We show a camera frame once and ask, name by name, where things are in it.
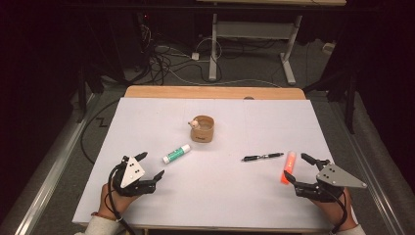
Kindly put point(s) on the white metal desk frame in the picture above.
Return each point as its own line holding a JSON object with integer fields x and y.
{"x": 254, "y": 29}

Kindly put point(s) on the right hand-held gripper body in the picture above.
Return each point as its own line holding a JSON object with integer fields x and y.
{"x": 339, "y": 178}

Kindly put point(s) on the green and white glue stick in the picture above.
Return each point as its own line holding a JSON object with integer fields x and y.
{"x": 176, "y": 154}

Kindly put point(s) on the wooden table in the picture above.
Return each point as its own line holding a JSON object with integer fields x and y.
{"x": 195, "y": 92}

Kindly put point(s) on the white power adapter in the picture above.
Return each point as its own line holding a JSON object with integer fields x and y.
{"x": 195, "y": 56}

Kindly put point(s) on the wooden pen holder cup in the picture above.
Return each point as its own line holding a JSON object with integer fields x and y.
{"x": 202, "y": 133}

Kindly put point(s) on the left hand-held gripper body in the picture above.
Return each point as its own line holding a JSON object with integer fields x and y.
{"x": 132, "y": 173}

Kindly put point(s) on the white board mat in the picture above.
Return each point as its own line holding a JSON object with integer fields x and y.
{"x": 212, "y": 196}

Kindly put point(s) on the person's left white sleeve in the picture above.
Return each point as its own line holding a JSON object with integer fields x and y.
{"x": 98, "y": 227}

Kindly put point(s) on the black metal stand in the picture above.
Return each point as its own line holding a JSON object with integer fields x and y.
{"x": 350, "y": 104}
{"x": 81, "y": 98}

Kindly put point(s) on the person's right white sleeve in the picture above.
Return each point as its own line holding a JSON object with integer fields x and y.
{"x": 355, "y": 231}

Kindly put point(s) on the person's left hand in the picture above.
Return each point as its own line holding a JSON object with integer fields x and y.
{"x": 109, "y": 204}

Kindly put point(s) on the person's right hand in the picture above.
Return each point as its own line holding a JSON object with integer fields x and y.
{"x": 329, "y": 210}

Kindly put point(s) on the orange highlighter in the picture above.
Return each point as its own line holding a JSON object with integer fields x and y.
{"x": 288, "y": 164}

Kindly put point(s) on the person's white sleeve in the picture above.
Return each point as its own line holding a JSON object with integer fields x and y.
{"x": 355, "y": 231}
{"x": 98, "y": 227}

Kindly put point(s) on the aluminium rail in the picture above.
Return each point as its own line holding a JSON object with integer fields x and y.
{"x": 372, "y": 182}
{"x": 52, "y": 179}

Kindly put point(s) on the black pen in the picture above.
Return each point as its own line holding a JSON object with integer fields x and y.
{"x": 261, "y": 157}

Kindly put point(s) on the white box on floor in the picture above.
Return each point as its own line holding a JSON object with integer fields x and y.
{"x": 329, "y": 48}

